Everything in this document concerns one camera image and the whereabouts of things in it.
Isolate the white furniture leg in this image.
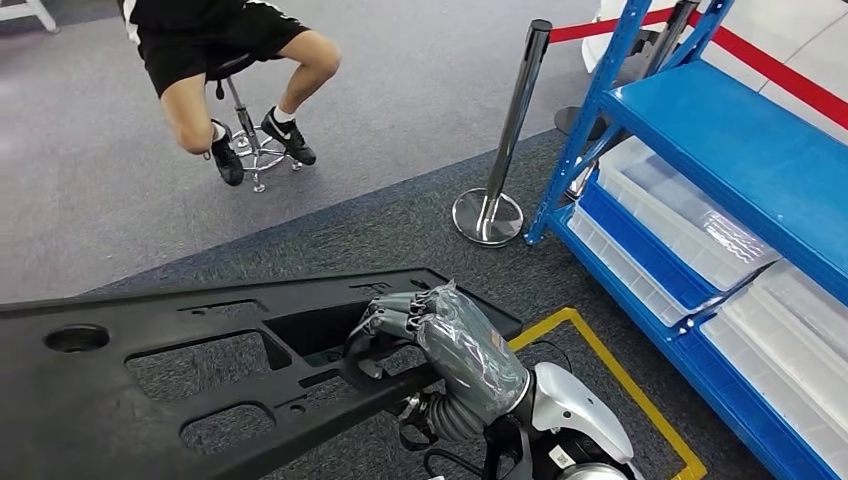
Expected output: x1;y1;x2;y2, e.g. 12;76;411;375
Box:
0;0;60;34

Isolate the black chrome stool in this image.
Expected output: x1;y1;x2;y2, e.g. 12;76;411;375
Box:
205;52;305;195

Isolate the blue metal shelf rack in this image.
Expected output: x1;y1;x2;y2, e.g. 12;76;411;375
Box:
524;0;848;480

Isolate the blue plastic bin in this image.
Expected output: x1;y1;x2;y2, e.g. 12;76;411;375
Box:
578;173;725;314

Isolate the yellow floor tape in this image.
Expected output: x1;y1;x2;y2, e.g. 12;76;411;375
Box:
508;306;709;480

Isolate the chrome stanchion post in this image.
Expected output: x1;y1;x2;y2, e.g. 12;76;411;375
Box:
451;18;554;249
554;0;702;142

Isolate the black plastic plate bracket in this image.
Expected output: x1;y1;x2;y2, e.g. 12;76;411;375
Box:
0;266;525;480

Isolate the red barrier belt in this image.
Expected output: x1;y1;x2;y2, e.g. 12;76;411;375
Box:
688;9;848;131
548;6;678;45

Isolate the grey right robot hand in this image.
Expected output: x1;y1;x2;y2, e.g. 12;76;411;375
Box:
343;281;533;427

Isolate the white car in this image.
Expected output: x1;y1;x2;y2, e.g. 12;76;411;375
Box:
581;0;848;146

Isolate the person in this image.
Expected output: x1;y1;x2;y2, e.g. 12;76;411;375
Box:
121;0;343;188

